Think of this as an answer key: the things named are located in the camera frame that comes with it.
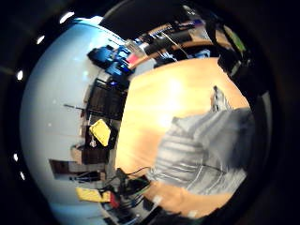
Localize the pink small object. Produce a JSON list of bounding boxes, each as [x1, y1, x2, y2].
[[126, 52, 141, 66]]

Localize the brown cardboard box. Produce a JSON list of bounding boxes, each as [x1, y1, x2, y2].
[[70, 144, 84, 165]]

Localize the curved wooden table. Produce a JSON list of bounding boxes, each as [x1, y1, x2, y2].
[[128, 22, 233, 70]]

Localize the black office chair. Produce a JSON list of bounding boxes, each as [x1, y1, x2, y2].
[[86, 46, 115, 69]]

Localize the yellow flat pad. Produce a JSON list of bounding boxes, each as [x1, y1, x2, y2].
[[75, 187, 112, 203]]

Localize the grey striped cloth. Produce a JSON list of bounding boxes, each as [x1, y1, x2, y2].
[[145, 85, 256, 197]]

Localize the bundle of black cables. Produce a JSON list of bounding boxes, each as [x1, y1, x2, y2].
[[98, 166, 152, 217]]

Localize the red small box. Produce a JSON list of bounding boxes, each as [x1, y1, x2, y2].
[[109, 192, 121, 210]]

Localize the black shelf unit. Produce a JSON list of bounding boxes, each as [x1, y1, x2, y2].
[[82, 78, 128, 166]]

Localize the dark low desk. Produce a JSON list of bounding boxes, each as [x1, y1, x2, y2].
[[49, 158, 102, 183]]

